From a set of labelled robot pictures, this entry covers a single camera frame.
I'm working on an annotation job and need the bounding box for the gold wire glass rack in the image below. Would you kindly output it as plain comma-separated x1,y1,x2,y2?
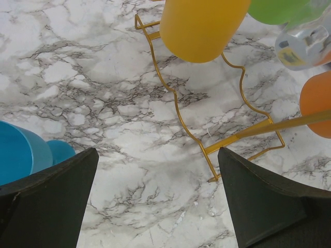
134,14,331,183

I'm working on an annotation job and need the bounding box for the orange plastic wine glass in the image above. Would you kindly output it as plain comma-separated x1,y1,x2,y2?
299,70,331,139

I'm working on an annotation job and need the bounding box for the green plastic wine glass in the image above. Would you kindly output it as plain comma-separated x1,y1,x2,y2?
248,0,329,25

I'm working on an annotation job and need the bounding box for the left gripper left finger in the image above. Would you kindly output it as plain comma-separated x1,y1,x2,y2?
1,148,99,247

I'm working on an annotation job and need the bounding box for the blue plastic wine glass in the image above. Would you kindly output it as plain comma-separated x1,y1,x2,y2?
1,121,76,185

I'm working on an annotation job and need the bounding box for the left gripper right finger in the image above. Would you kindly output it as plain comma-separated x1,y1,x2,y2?
218,148,330,247

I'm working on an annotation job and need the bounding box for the clear wine glass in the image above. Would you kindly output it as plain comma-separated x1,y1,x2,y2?
275,7,330,71

